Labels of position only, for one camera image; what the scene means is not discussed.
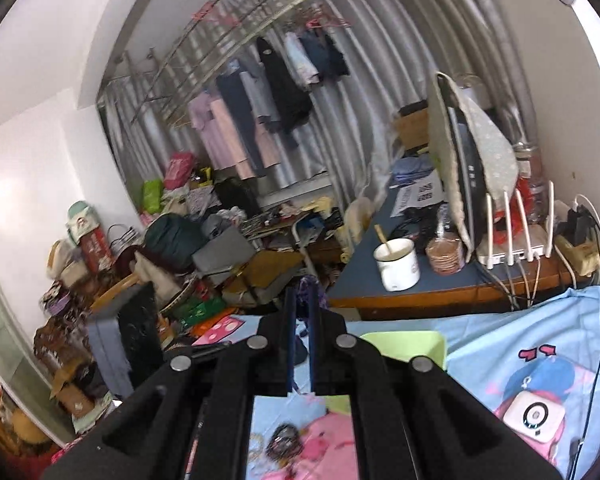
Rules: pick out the printed white paper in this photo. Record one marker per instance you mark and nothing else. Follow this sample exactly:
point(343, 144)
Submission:
point(420, 192)

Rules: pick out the blue pink printed blanket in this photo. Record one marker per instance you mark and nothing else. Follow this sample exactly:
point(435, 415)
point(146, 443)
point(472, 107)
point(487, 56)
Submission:
point(480, 340)

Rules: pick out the small white square device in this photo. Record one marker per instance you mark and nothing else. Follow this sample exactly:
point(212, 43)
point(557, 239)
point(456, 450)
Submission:
point(532, 417)

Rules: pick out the wooden spoon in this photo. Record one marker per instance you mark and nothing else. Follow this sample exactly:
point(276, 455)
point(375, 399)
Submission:
point(381, 237)

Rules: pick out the purple bead jewelry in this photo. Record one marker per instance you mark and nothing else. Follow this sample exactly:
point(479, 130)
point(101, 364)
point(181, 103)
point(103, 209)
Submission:
point(306, 283)

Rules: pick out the red bag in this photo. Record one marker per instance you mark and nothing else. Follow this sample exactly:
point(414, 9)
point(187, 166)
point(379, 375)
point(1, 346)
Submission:
point(179, 170)

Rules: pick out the red tin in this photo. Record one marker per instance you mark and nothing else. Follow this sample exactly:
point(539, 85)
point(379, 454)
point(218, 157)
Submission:
point(96, 250)

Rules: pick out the grey box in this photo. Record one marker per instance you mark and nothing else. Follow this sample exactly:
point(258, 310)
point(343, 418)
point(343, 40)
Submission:
point(225, 252)

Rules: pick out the white enamel mug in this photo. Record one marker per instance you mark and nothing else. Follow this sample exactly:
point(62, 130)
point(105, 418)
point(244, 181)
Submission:
point(397, 267)

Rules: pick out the pink clothes hangers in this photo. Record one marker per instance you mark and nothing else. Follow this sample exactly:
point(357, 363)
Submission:
point(330, 19)

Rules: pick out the silver curtain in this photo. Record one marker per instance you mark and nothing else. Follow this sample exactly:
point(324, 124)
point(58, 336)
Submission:
point(380, 60)

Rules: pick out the black computer monitor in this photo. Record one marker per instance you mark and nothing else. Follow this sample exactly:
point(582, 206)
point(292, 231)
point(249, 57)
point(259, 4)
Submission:
point(465, 175)

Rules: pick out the black board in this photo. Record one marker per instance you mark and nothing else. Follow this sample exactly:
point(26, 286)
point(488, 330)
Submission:
point(140, 335)

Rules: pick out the light green tray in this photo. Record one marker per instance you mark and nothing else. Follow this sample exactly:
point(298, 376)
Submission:
point(405, 347)

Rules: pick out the metal drying rack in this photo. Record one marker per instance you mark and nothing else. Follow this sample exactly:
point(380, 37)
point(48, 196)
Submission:
point(205, 35)

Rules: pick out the bright green bag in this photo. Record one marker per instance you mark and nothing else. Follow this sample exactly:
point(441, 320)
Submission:
point(152, 196)

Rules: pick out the grey blue panel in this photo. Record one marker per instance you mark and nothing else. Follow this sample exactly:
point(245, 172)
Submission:
point(107, 355)

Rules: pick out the pale hanging clothes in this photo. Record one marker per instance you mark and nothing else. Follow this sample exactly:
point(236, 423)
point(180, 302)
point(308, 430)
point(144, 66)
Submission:
point(300, 62)

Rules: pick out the mint green round container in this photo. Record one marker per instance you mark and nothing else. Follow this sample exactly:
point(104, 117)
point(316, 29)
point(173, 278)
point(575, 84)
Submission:
point(82, 217)

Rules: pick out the wooden desk with blue top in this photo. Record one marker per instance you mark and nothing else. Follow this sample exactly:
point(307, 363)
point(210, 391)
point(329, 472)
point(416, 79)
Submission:
point(360, 275)

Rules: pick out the cardboard box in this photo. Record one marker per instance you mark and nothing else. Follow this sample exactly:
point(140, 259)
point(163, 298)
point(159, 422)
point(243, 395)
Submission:
point(412, 127)

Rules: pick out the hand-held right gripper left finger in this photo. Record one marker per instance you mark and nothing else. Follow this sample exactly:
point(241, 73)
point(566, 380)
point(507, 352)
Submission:
point(292, 360)

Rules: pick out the white router with antennas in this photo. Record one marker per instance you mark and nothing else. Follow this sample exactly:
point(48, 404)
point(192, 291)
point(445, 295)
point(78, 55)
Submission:
point(512, 247)

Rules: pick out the dark blue hanging clothes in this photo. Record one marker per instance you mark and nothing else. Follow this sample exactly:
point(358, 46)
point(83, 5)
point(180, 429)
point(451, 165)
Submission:
point(327, 55)

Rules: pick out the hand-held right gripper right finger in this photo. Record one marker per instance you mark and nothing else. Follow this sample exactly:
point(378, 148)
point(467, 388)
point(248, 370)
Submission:
point(312, 350)

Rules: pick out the black charger plug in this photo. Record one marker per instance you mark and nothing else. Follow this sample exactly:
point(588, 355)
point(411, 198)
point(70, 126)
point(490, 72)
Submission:
point(578, 225)

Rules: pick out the navy hanging trousers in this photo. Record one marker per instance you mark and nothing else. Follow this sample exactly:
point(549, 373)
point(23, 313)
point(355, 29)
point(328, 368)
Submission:
point(237, 105)

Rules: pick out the black hanging garment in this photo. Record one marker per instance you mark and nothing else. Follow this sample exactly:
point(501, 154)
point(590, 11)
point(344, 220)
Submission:
point(285, 90)

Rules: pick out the glass jar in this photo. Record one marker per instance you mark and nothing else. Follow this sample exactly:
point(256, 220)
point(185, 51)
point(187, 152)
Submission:
point(527, 165)

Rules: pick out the pink hanging garments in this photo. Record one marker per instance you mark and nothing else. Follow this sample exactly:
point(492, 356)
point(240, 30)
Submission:
point(220, 135)

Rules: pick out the beige power strip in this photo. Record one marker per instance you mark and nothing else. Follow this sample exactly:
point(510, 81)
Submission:
point(575, 255)

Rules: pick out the dark green bag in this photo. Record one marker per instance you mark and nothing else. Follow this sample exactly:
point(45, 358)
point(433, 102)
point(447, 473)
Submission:
point(172, 240)

